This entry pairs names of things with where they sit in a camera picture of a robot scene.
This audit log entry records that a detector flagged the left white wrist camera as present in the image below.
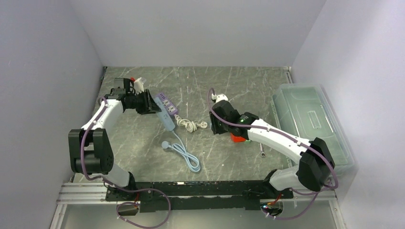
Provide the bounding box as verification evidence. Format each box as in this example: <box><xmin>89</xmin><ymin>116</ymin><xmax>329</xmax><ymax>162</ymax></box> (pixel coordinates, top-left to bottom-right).
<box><xmin>130</xmin><ymin>77</ymin><xmax>146</xmax><ymax>94</ymax></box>

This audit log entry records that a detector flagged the clear plastic storage bin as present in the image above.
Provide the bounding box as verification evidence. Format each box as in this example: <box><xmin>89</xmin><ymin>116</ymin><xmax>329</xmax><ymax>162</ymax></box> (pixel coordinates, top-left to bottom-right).
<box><xmin>272</xmin><ymin>83</ymin><xmax>354</xmax><ymax>177</ymax></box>

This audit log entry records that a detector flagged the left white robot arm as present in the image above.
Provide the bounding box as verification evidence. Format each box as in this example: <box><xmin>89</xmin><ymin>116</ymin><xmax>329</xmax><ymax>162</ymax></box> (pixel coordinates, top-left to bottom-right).
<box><xmin>68</xmin><ymin>77</ymin><xmax>161</xmax><ymax>200</ymax></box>

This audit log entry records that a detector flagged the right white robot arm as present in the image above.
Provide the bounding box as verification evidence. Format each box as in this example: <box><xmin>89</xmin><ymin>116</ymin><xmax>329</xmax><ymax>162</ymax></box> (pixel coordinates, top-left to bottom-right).
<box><xmin>209</xmin><ymin>99</ymin><xmax>339</xmax><ymax>198</ymax></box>

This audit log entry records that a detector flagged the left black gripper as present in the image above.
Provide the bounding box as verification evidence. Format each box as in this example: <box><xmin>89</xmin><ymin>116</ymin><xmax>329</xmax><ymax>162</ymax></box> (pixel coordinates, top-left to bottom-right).
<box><xmin>127</xmin><ymin>89</ymin><xmax>161</xmax><ymax>115</ymax></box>

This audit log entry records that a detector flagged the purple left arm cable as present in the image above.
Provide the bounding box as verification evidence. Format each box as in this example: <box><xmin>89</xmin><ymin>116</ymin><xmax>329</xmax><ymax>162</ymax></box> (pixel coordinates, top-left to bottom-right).
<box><xmin>79</xmin><ymin>96</ymin><xmax>171</xmax><ymax>229</ymax></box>

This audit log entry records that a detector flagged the silver wrench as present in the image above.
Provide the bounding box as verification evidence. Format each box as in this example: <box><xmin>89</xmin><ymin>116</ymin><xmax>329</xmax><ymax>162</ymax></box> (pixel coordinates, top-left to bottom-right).
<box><xmin>259</xmin><ymin>143</ymin><xmax>266</xmax><ymax>157</ymax></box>

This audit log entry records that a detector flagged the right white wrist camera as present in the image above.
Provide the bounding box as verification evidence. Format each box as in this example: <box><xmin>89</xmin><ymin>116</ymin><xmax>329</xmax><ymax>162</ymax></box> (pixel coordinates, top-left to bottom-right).
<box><xmin>212</xmin><ymin>94</ymin><xmax>228</xmax><ymax>103</ymax></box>

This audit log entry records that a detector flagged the light blue cable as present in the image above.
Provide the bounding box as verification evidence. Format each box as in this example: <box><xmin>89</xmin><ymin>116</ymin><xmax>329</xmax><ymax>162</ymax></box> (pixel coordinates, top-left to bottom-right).
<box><xmin>161</xmin><ymin>131</ymin><xmax>202</xmax><ymax>173</ymax></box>

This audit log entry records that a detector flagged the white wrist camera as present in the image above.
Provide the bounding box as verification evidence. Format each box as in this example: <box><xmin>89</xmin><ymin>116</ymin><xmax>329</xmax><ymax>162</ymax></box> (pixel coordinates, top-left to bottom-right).
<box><xmin>212</xmin><ymin>94</ymin><xmax>228</xmax><ymax>103</ymax></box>
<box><xmin>130</xmin><ymin>77</ymin><xmax>146</xmax><ymax>94</ymax></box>

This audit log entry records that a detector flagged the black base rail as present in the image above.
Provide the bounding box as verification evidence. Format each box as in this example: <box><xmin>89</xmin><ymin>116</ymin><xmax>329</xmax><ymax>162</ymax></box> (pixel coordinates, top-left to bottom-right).
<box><xmin>106</xmin><ymin>180</ymin><xmax>293</xmax><ymax>213</ymax></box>

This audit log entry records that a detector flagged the red plug adapter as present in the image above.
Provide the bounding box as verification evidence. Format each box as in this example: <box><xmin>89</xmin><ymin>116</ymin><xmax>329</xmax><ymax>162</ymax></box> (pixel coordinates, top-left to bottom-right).
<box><xmin>230</xmin><ymin>133</ymin><xmax>246</xmax><ymax>143</ymax></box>

